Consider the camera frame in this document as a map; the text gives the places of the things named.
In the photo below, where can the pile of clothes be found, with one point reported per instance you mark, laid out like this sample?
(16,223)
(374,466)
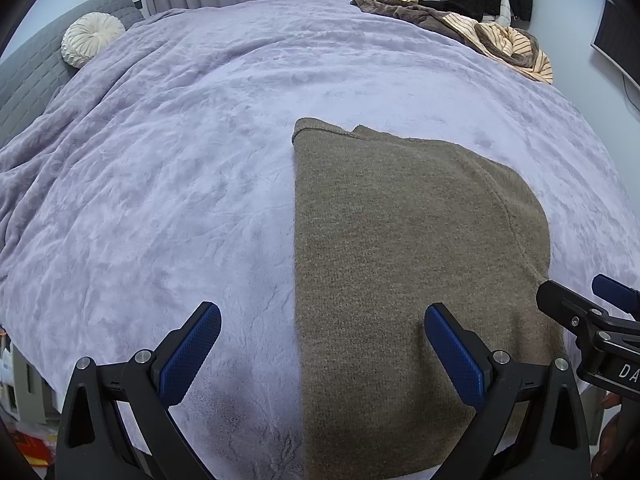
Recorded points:
(395,7)

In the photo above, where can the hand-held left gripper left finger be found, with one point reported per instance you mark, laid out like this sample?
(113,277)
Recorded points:
(192,350)

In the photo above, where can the black monitor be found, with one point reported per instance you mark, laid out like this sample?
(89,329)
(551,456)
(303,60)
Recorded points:
(617,35)

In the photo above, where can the olive brown knit sweater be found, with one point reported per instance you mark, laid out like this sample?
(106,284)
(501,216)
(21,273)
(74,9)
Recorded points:
(400,235)

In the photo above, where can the cream striped garment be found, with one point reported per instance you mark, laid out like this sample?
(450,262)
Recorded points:
(470,25)

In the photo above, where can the black garment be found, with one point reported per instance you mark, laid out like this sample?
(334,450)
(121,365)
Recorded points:
(445,5)

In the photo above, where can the grey box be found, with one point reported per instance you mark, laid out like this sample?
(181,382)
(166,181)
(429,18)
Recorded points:
(30,385)

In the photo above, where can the round white pleated pillow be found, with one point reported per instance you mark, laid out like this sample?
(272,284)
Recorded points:
(92,37)

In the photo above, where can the red packet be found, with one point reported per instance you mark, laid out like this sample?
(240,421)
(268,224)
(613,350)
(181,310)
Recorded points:
(30,445)

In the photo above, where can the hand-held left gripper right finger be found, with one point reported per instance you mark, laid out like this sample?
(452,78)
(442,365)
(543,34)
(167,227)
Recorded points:
(452,355)

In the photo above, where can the person's right hand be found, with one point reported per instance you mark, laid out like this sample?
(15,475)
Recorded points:
(607,440)

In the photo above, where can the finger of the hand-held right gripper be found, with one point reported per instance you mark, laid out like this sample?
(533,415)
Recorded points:
(612,287)
(560,302)

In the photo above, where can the grey quilted headboard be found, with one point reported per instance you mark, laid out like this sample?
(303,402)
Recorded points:
(30,75)

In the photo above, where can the lilac fleece blanket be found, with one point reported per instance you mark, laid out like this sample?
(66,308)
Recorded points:
(175,160)

